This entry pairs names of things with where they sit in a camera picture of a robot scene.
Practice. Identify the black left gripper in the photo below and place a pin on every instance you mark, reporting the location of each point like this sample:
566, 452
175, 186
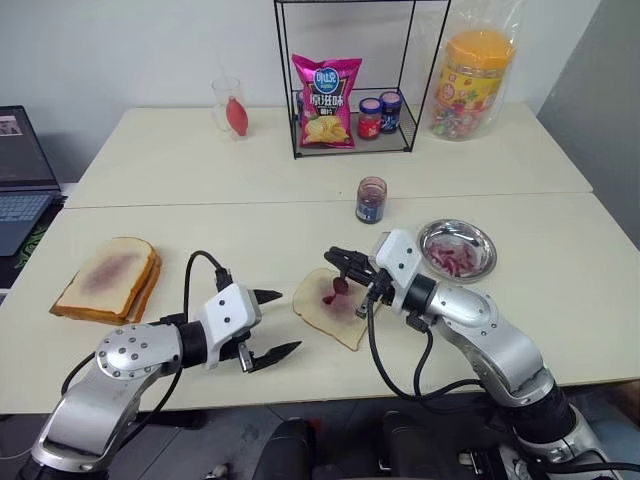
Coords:
248, 365

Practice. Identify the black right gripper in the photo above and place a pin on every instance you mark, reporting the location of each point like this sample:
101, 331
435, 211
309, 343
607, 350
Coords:
377, 282

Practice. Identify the clear plastic spoon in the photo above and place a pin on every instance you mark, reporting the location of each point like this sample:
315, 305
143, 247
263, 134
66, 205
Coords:
341, 285

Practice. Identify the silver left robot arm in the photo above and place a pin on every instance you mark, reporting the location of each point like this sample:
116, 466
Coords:
125, 350

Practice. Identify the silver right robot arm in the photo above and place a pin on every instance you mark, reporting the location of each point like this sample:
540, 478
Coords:
480, 320

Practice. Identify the bread slice with jam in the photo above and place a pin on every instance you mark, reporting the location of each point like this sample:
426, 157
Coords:
320, 320

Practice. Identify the open blueberry jam jar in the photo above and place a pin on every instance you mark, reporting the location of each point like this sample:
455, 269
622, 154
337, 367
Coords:
371, 205

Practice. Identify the plain bread slice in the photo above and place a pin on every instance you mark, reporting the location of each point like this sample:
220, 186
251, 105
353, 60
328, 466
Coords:
147, 295

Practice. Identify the red lidded jam jar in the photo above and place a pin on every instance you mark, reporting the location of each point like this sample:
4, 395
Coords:
370, 125

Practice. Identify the blue lidded jam jar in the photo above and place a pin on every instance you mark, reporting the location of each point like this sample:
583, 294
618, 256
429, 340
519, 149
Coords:
391, 117

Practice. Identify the bread slice with purple stain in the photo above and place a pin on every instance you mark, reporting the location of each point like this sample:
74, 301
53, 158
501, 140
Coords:
100, 275

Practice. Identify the dark rounded shape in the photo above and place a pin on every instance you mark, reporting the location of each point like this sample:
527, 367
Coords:
292, 450
400, 445

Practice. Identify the metal bowl with wrappers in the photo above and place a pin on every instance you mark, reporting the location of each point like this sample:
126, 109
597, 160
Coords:
480, 240

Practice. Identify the pink potato chip bag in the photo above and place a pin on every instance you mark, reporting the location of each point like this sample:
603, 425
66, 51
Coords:
325, 100

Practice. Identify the clear drinking glass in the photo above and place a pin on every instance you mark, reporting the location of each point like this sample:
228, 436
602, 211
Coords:
220, 100

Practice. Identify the candy jar with orange lid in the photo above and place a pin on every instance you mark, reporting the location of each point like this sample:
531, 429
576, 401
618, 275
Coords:
465, 85

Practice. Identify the black green patterned mat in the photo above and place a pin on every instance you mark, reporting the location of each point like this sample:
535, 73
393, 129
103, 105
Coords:
37, 232

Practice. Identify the clear plastic bag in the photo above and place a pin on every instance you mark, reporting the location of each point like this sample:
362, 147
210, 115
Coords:
480, 20

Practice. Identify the grey laptop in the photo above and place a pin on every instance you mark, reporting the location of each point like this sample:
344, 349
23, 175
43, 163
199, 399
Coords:
20, 150

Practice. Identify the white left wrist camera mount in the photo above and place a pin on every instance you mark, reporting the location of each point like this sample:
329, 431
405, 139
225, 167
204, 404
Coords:
225, 310

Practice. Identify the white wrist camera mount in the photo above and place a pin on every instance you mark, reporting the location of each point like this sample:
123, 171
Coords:
400, 260
225, 310

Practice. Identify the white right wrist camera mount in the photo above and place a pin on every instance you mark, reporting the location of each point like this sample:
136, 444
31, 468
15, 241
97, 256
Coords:
400, 260

